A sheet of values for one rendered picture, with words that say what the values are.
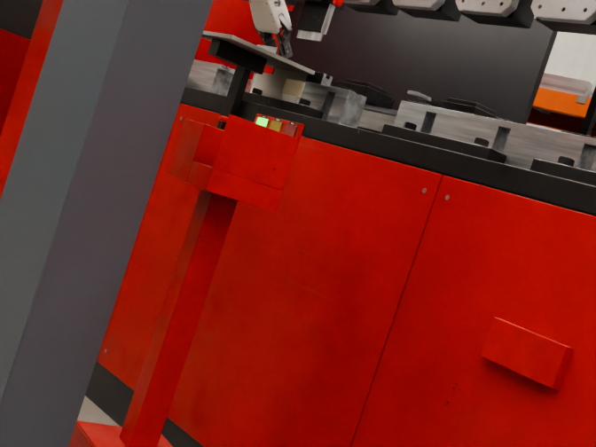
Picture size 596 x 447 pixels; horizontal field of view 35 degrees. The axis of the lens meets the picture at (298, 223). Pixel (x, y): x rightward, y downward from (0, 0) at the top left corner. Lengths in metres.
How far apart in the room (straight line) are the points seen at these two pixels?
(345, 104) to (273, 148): 0.43
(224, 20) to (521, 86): 1.16
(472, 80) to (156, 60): 1.22
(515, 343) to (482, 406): 0.13
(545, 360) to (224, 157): 0.69
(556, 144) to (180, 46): 0.71
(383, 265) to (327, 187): 0.25
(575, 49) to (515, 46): 4.24
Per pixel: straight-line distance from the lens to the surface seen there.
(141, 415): 1.93
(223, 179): 1.78
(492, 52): 2.68
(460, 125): 1.94
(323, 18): 2.40
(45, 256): 1.65
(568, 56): 6.86
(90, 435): 1.97
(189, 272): 1.87
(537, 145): 1.81
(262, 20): 2.34
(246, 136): 1.78
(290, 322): 1.99
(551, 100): 3.95
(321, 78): 2.32
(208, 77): 2.68
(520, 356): 1.57
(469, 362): 1.66
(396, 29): 2.97
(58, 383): 1.76
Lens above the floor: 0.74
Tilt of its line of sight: 3 degrees down
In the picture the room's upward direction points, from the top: 18 degrees clockwise
